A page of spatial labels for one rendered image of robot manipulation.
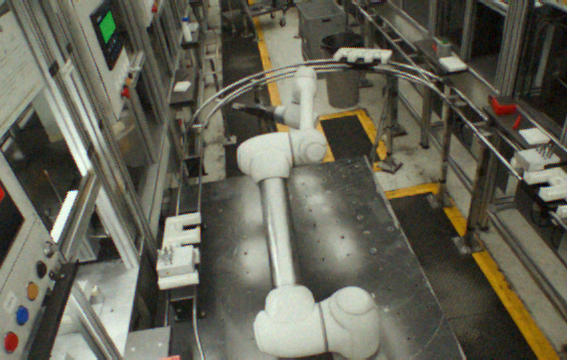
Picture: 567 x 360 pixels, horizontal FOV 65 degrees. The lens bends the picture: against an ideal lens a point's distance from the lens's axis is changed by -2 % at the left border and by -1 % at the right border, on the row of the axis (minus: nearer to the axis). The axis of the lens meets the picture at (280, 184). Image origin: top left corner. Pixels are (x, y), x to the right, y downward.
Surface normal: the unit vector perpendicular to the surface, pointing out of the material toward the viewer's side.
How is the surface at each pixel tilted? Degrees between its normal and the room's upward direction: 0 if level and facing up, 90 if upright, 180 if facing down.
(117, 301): 0
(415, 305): 0
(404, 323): 0
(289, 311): 32
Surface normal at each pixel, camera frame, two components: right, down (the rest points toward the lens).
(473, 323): -0.12, -0.79
